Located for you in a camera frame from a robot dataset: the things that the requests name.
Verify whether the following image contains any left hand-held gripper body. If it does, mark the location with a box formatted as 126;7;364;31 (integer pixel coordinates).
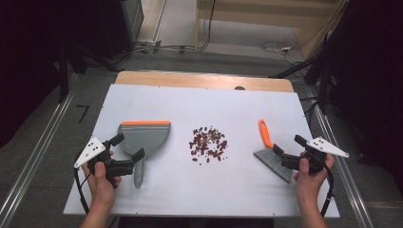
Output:
73;136;136;190

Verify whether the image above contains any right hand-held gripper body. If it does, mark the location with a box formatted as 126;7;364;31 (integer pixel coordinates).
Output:
280;136;351;175

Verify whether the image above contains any orange-handled grey brush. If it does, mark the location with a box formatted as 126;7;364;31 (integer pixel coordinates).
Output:
253;119;294;184

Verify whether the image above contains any grey dustpan with orange edge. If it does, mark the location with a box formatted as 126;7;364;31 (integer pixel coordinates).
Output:
116;120;172;190

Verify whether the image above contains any pile of red beans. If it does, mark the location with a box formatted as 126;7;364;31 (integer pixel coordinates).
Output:
188;125;229;165

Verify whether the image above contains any person's left hand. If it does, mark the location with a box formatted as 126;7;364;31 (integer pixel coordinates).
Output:
81;151;123;209

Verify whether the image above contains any person's right hand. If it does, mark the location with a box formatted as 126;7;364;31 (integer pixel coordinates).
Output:
293;151;336;207

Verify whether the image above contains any black stand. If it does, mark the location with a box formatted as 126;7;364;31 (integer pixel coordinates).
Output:
56;39;123;105
268;31;332;116

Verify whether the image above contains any white board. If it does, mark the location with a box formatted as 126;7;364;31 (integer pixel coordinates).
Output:
63;83;341;219

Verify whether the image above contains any wooden table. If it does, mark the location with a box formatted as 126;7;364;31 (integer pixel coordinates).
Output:
114;70;296;94

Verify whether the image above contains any dark cabinet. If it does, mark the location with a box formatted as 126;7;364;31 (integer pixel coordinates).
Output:
94;0;145;61

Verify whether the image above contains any metal floor rail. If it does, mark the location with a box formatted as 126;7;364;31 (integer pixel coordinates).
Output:
312;103;376;228
0;89;79;228

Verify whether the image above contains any right hand-held gripper black cable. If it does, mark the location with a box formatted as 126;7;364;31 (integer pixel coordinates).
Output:
319;164;336;219

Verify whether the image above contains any hand-held gripper black cable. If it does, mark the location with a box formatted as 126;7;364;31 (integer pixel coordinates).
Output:
73;166;91;216
319;164;336;219

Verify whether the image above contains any left hand-held gripper black cable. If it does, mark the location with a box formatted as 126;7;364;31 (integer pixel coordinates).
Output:
73;166;91;216

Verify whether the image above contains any white cable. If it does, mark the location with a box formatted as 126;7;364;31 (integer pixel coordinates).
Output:
259;40;306;67

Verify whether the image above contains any bundle of floor cables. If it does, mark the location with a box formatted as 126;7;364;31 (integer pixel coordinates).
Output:
118;0;217;58

